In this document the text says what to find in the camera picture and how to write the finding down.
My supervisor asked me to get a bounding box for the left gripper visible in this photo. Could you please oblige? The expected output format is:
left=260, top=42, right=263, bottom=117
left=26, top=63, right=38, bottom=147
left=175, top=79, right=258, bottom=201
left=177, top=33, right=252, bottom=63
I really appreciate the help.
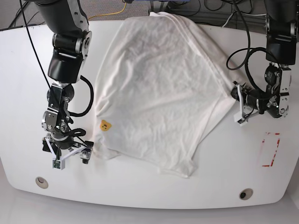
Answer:
left=231, top=81, right=264, bottom=119

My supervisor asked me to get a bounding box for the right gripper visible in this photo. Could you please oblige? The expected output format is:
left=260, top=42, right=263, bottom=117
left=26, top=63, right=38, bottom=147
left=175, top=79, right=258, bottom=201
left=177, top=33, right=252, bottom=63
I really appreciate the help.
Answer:
left=43, top=134, right=94, bottom=164

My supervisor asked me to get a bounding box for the white printed t-shirt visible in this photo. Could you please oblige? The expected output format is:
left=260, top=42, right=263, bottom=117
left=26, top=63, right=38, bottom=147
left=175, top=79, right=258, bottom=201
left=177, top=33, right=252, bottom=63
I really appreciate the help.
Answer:
left=93, top=13, right=236, bottom=178

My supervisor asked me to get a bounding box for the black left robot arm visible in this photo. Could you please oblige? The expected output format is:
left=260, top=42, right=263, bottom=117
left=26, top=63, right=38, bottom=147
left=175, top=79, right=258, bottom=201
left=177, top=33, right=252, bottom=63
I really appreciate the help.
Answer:
left=231, top=0, right=299, bottom=124

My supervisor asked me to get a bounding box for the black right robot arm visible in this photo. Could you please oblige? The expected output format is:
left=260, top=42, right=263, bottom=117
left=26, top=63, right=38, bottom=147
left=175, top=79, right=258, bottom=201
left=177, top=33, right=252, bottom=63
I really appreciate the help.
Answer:
left=34, top=0, right=94, bottom=170

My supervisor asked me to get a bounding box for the red tape rectangle marking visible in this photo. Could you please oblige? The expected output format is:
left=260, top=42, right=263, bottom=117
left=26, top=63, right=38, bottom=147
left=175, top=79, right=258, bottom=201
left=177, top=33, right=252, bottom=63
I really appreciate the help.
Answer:
left=259, top=132, right=281, bottom=168

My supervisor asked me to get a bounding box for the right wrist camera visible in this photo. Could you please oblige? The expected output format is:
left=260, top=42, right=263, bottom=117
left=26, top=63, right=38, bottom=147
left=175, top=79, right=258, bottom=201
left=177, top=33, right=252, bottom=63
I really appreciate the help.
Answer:
left=52, top=159, right=65, bottom=170

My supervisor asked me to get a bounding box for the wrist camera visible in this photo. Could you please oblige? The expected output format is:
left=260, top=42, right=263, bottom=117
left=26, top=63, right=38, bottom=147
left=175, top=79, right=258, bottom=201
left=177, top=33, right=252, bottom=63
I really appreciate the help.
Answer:
left=234, top=113, right=248, bottom=126
left=52, top=159, right=65, bottom=170

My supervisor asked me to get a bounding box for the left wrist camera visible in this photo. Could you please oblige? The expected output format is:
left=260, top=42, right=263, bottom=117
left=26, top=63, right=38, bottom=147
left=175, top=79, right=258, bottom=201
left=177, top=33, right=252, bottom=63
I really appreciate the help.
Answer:
left=234, top=113, right=248, bottom=126

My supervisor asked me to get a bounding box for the left table cable grommet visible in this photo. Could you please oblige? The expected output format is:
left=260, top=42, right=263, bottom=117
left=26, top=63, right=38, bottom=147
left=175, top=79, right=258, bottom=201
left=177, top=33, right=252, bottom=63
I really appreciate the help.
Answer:
left=35, top=177, right=49, bottom=189

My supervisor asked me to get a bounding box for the table cable grommet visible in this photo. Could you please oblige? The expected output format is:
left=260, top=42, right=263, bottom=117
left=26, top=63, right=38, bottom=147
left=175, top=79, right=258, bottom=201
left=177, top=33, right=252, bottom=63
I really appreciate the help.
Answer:
left=35, top=177, right=49, bottom=189
left=239, top=189, right=253, bottom=200

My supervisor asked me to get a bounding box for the white cable on floor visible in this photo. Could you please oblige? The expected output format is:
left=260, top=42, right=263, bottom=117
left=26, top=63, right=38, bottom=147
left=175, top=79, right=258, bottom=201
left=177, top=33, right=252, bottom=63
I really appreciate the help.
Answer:
left=221, top=11, right=269, bottom=28

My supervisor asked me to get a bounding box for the right table cable grommet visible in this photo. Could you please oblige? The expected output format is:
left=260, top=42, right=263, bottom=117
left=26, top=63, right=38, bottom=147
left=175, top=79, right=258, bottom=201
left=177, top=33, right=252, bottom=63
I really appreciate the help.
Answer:
left=239, top=189, right=253, bottom=200

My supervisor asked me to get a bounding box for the yellow cable on floor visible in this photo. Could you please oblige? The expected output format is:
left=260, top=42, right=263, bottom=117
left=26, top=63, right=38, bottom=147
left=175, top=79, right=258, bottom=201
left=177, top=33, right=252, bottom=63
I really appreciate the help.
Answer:
left=85, top=2, right=128, bottom=21

